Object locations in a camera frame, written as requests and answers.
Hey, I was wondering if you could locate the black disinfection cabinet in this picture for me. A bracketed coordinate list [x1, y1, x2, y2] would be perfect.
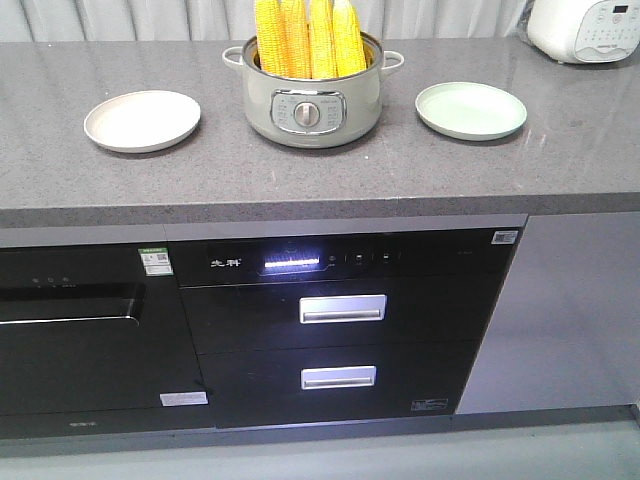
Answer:
[169, 228, 519, 428]

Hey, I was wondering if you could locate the yellow corn cob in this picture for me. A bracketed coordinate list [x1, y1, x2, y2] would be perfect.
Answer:
[309, 0, 338, 79]
[254, 0, 289, 77]
[280, 0, 312, 79]
[333, 0, 367, 77]

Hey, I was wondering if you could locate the silver drawer handle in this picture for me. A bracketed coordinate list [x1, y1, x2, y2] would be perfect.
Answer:
[300, 365, 377, 390]
[299, 294, 387, 324]

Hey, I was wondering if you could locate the white round plate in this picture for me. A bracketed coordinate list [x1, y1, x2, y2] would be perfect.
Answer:
[83, 90, 201, 153]

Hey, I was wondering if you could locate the white rice cooker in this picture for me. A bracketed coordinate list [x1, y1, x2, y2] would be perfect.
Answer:
[525, 0, 639, 64]

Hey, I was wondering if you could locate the green round plate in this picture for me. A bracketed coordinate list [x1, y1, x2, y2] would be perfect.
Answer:
[415, 82, 528, 141]

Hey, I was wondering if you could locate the lower silver drawer handle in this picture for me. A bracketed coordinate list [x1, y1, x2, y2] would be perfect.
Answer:
[300, 365, 377, 390]

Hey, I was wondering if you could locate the black built-in dishwasher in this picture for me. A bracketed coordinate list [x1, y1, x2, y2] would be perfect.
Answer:
[1, 243, 213, 440]

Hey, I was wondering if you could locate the white pleated curtain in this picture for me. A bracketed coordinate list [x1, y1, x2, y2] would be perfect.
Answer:
[1, 0, 528, 42]

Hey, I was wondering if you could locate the upper silver drawer handle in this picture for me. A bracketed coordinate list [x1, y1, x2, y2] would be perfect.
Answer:
[299, 294, 387, 324]

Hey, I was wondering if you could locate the grey cabinet door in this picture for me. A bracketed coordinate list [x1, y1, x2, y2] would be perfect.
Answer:
[457, 212, 639, 414]

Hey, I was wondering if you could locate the green electric cooking pot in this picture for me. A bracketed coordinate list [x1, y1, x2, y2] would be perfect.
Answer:
[222, 33, 404, 149]

